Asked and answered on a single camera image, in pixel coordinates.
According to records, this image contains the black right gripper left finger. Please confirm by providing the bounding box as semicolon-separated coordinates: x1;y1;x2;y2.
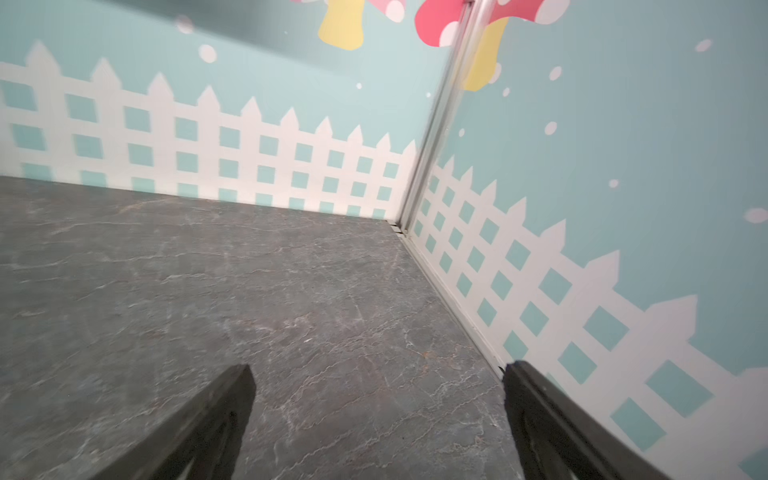
93;364;257;479

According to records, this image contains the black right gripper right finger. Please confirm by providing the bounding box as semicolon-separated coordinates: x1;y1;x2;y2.
502;361;667;480

